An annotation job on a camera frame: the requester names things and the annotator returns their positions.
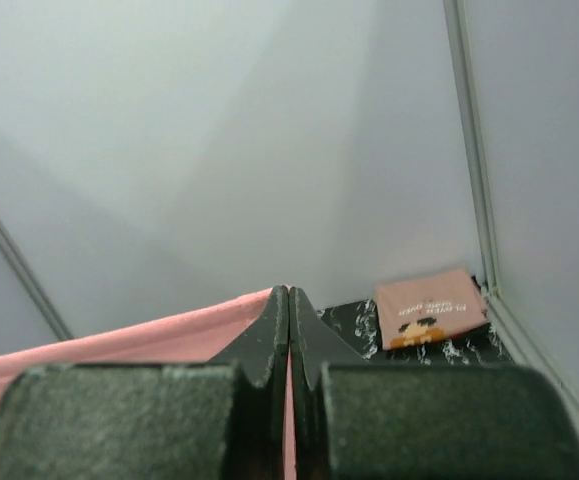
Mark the left aluminium frame post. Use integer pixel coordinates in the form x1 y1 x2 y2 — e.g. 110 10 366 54
0 219 75 341

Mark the aluminium frame post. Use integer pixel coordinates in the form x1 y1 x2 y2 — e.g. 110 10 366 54
0 219 75 341
443 1 579 428

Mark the folded dusty pink printed t-shirt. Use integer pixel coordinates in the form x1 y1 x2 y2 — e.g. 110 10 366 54
373 268 487 350

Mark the right aluminium frame post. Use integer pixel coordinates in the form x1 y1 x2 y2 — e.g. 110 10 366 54
443 1 579 428

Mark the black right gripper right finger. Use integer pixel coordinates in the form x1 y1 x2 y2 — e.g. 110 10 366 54
288 288 579 479

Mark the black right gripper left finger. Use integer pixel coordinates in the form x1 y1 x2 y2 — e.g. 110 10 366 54
0 286 289 479

